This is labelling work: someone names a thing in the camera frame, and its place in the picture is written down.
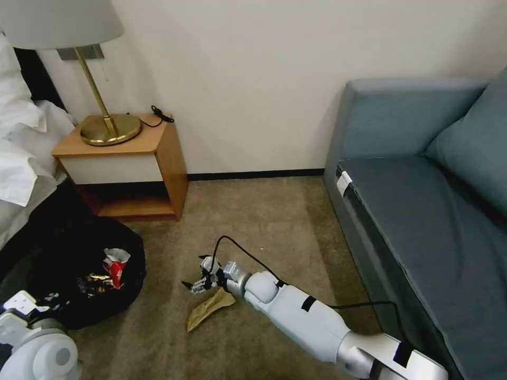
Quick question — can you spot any trash bin black bag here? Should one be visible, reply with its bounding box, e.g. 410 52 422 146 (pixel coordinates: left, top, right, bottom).
23 212 146 331

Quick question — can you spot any crumpled brown paper bag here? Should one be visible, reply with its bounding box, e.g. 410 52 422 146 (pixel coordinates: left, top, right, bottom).
186 288 238 333

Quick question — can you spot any dark printed snack packet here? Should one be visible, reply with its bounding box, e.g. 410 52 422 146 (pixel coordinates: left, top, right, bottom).
75 271 116 296

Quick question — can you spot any red white snack wrapper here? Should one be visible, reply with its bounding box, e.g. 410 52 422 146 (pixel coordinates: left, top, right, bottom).
102 248 132 290

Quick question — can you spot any black baseboard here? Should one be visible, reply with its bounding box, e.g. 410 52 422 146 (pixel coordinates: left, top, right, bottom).
186 168 326 183

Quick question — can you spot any wooden nightstand white drawer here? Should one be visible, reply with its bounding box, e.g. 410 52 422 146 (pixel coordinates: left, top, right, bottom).
51 113 189 222

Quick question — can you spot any white duvet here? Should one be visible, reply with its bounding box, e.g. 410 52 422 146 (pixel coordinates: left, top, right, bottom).
0 99 77 254

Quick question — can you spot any white sofa tag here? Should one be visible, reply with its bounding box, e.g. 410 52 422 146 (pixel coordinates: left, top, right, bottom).
335 170 354 196

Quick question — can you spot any table lamp brass grey shade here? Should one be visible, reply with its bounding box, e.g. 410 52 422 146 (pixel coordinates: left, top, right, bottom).
0 0 143 147

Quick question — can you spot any blue grey sofa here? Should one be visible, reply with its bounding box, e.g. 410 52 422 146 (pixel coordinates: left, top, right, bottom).
324 65 507 380

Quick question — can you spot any white pillow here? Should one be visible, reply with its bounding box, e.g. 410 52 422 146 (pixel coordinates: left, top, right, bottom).
0 32 49 138

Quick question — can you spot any dark headboard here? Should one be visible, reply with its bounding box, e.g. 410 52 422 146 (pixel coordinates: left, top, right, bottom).
14 47 67 110

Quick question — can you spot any blue grey sofa cushion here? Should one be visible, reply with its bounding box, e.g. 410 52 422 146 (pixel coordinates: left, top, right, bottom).
424 66 507 207

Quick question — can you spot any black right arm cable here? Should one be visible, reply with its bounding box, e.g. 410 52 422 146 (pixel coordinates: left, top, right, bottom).
212 235 409 350

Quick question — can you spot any thin black cable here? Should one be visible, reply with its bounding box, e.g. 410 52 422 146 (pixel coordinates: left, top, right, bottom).
126 104 175 129

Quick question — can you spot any grey wall switch plate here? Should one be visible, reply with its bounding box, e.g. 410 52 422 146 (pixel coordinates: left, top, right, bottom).
57 44 106 62

